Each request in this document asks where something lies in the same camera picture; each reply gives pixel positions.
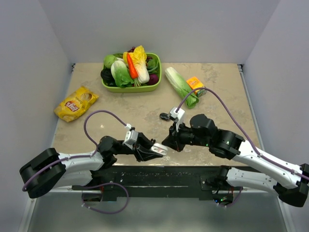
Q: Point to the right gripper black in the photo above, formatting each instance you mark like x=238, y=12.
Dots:
x=172, y=140

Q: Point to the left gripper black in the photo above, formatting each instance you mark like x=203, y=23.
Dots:
x=142, y=155

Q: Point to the white earbud charging case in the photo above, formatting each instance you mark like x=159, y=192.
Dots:
x=159, y=149

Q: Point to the black earbud charging case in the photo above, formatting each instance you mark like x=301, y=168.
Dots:
x=164, y=116

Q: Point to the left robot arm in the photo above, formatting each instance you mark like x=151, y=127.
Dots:
x=51, y=169

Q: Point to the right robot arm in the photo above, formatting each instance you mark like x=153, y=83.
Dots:
x=290, y=182

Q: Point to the napa cabbage on table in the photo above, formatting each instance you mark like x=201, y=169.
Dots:
x=181, y=87

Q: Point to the green plastic basket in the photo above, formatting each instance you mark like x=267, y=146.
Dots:
x=143, y=88

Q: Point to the orange juice carton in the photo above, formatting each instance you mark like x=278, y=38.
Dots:
x=194, y=83

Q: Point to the purple onion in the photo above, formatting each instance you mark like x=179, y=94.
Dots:
x=153, y=79

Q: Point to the green white bok choy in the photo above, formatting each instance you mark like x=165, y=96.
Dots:
x=121, y=75

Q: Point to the orange toy carrot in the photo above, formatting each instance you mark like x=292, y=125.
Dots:
x=132, y=71

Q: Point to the yellow Lays chips bag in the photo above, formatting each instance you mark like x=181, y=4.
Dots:
x=76, y=104

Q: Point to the dark leafy vegetable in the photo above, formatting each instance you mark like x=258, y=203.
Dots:
x=107, y=78

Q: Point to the yellow white cabbage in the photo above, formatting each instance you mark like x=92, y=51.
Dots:
x=139, y=60

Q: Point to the round green vegetable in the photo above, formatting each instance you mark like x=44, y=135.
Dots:
x=109, y=60

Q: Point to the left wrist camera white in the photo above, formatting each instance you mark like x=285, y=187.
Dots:
x=130, y=137

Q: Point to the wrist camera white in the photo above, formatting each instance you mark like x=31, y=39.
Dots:
x=177, y=116
x=130, y=137

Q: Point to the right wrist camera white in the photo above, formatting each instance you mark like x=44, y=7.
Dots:
x=177, y=116

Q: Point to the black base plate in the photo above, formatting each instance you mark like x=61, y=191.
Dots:
x=157, y=182

